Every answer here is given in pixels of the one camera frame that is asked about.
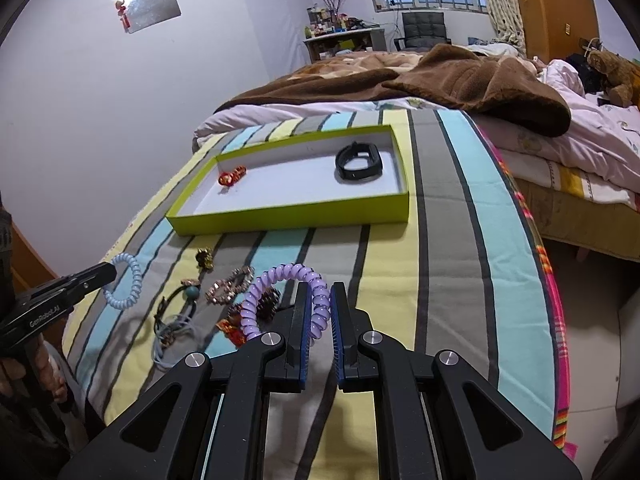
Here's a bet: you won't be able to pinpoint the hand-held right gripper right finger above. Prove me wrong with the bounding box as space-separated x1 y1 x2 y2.
329 282 583 480

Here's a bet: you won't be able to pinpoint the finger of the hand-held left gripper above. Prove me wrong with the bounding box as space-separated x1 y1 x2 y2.
17 261 119 307

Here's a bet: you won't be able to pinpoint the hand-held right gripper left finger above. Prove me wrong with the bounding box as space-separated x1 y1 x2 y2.
57 282 313 480

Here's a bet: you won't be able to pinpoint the light blue spiral hair tie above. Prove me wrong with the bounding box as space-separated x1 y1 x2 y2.
102 252 138 311

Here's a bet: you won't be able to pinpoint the purple spiral hair tie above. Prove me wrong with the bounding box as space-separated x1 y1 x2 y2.
240 262 332 346

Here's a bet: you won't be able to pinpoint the red orange chain bracelet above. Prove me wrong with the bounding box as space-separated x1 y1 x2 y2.
216 305 251 348

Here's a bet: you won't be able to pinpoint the rose gold bead bracelet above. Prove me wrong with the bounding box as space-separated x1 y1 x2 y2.
205 265 256 306

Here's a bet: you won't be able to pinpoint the blue-grey elastic hair ties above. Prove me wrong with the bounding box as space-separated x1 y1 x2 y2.
151 312 198 372

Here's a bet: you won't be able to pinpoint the black hair tie turquoise bead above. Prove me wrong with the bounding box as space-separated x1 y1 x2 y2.
154 280 203 326

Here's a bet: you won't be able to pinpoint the green shallow cardboard box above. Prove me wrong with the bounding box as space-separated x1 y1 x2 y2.
165 124 411 237

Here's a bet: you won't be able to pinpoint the person's left hand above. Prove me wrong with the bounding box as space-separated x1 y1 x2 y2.
0 345 68 403

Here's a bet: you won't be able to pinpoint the striped bed sheet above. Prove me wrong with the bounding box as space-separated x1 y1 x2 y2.
62 107 571 480

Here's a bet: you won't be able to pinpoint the black fitness wristband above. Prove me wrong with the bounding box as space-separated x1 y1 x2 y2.
334 142 386 182

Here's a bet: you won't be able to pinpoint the pink plaid bed sheet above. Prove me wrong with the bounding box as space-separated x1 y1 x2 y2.
475 120 573 456

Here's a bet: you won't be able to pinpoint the yellow mattress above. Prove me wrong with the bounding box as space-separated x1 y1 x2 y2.
515 175 640 261

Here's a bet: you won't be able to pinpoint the brown fleece blanket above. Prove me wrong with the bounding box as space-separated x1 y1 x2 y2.
212 43 572 137

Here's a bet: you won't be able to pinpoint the grey desk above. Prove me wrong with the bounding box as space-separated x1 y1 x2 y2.
303 26 386 63

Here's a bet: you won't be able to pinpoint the cluster of bottles on desk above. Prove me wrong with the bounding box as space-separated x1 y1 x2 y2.
305 4 381 38

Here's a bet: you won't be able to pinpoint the black padded chair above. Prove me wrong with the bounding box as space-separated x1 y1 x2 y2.
394 11 453 51

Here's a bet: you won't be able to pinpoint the black clothing pile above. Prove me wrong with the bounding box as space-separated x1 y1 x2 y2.
565 57 608 93

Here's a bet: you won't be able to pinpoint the patterned curtain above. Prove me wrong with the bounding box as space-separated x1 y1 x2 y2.
472 0 527 58

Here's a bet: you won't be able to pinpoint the brown teddy bear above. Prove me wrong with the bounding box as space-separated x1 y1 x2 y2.
586 37 640 108

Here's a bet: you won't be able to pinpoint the wooden wardrobe panel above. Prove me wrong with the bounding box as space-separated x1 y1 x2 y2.
507 0 601 66

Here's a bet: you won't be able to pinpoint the wooden bed frame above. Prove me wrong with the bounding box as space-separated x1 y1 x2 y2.
11 222 68 311

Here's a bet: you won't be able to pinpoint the red bead bracelet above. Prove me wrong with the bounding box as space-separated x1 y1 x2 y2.
218 166 247 188

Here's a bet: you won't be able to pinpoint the silver wall mirror sheet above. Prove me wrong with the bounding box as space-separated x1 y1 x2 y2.
114 0 182 34

